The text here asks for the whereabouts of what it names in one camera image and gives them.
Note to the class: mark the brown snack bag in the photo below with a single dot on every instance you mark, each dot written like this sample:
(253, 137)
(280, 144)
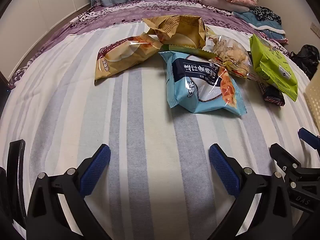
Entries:
(180, 30)

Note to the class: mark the leopard print scarf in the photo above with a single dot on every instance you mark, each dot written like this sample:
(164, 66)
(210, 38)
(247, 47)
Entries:
(266, 13)

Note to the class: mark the purple floral bed sheet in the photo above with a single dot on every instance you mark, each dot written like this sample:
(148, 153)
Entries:
(112, 15)

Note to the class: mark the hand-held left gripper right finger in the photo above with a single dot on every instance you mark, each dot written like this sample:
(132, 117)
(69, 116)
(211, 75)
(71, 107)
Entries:
(222, 170)

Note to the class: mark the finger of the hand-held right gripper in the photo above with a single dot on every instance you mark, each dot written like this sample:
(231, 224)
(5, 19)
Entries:
(281, 155)
(308, 137)

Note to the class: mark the clear cracker bag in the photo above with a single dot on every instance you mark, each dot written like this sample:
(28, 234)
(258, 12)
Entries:
(232, 52)

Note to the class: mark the tan chips bag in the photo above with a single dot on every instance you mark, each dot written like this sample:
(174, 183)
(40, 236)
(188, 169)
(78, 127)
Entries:
(120, 57)

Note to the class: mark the blue fleece blanket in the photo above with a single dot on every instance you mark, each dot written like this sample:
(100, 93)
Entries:
(265, 27)

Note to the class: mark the green snack packet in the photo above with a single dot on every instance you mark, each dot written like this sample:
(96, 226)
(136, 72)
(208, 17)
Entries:
(185, 48)

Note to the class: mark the black backpack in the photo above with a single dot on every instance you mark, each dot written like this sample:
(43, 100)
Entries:
(306, 57)

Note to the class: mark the light blue snack bag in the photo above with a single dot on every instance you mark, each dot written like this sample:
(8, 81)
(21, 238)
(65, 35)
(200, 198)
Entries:
(200, 90)

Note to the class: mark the large green snack bag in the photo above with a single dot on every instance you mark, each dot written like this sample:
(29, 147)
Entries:
(270, 62)

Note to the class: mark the cream perforated plastic basket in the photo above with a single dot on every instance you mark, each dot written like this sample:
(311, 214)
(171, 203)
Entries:
(313, 97)

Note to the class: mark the lilac pillow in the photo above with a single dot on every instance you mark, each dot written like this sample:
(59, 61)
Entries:
(207, 1)

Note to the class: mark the beige wall socket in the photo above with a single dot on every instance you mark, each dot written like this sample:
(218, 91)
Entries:
(313, 25)
(317, 30)

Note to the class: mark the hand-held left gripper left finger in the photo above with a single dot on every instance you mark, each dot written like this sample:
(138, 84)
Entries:
(96, 170)

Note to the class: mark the small dark red snack packet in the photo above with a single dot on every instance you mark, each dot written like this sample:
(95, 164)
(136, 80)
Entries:
(272, 96)

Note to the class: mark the striped bed sheet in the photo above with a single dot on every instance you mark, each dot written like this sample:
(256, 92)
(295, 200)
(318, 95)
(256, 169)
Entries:
(150, 135)

